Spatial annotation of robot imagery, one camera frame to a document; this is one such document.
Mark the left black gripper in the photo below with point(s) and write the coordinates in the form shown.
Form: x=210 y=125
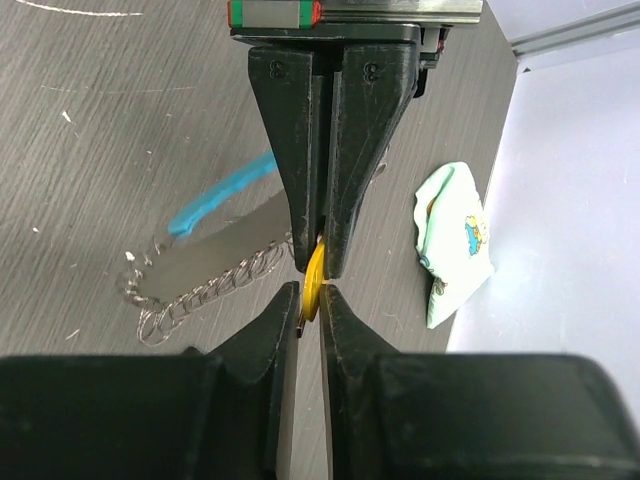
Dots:
x=370 y=94

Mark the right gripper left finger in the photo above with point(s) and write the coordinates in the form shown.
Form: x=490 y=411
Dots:
x=225 y=414

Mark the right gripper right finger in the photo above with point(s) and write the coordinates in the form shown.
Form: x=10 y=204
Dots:
x=395 y=415

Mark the blue handled key ring organizer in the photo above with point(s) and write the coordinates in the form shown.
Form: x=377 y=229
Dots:
x=175 y=275

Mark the mint green cloth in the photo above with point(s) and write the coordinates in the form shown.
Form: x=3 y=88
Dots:
x=452 y=240

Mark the aluminium corner post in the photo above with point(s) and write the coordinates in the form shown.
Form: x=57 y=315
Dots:
x=609 y=23

